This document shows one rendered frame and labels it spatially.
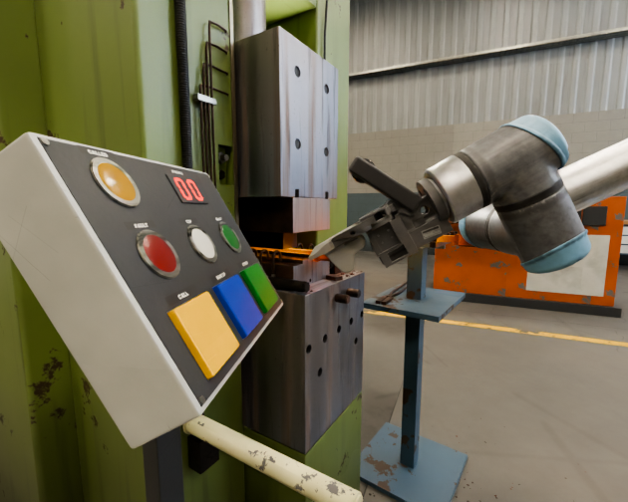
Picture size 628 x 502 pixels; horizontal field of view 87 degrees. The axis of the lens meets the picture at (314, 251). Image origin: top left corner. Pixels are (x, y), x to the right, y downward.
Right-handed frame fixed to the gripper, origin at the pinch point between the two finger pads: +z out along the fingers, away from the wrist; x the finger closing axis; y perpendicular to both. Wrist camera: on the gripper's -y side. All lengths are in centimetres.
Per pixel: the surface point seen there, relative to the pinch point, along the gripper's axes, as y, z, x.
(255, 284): 0.0, 10.3, -2.6
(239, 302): 0.6, 10.3, -10.8
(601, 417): 163, -69, 134
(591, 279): 188, -189, 330
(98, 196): -15.4, 11.0, -23.7
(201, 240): -9.0, 10.6, -10.4
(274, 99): -35.5, -4.8, 31.4
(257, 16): -66, -11, 51
